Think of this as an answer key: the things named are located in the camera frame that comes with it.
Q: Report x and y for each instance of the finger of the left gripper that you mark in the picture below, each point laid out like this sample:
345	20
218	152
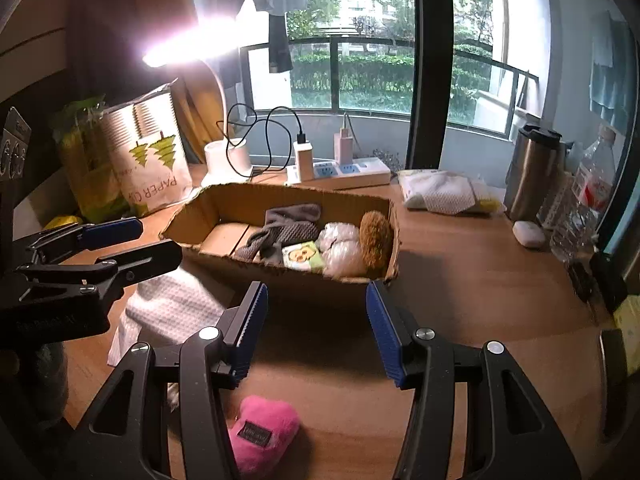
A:
59	244
52	286

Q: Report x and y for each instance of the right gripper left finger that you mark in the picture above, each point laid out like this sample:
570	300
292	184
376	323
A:
124	432

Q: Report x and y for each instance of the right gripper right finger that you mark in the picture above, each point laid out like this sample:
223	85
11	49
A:
509	431

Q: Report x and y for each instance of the grey dotted socks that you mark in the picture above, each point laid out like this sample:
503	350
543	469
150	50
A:
283	226

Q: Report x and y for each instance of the cartoon bear tissue pack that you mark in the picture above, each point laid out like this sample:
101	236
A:
303	257

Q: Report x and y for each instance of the brown fuzzy plush toy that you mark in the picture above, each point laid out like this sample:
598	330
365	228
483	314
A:
376	240

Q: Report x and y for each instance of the white bubble wrap bundle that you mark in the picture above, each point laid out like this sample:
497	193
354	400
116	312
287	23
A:
340	251

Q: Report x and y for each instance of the white textured cloth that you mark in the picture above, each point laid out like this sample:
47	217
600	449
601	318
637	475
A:
169	309

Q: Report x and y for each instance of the green yellow package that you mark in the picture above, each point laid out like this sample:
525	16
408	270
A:
82	149

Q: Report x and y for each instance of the paper cup package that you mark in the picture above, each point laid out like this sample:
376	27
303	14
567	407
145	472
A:
145	148

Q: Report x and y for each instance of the pink plush heart toy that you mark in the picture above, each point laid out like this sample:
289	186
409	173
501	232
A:
261	434

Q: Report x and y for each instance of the white desk lamp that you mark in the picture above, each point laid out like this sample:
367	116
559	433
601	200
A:
189	56

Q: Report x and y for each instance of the yellow tissue pack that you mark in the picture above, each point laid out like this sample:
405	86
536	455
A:
627	320

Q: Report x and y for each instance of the white earbuds case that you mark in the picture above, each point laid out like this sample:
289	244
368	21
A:
528	234

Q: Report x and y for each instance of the brown cardboard box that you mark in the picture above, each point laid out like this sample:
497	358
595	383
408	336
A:
221	218

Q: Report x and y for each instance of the white ribbed container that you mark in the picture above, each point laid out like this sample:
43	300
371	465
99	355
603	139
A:
549	213

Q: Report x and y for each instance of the folded white cloth pack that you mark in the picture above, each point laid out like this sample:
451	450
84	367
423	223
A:
447	192

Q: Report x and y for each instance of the clear water bottle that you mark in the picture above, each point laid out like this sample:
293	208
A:
587	197

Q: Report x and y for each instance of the black hanging sock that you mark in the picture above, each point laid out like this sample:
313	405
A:
280	60

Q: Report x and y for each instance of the stainless steel tumbler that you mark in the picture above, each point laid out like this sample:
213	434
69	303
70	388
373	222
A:
533	164

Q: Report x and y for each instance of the white plug adapter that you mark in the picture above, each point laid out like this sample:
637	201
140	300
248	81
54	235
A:
343	142

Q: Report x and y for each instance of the white power strip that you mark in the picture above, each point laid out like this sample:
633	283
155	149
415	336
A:
329	175

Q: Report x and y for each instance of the hanging blue towel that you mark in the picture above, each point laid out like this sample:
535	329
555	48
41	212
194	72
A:
613	87

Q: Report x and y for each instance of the black balcony railing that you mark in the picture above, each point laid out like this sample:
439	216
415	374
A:
375	76

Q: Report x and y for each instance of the white charger with black cable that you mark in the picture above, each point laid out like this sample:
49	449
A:
304	159

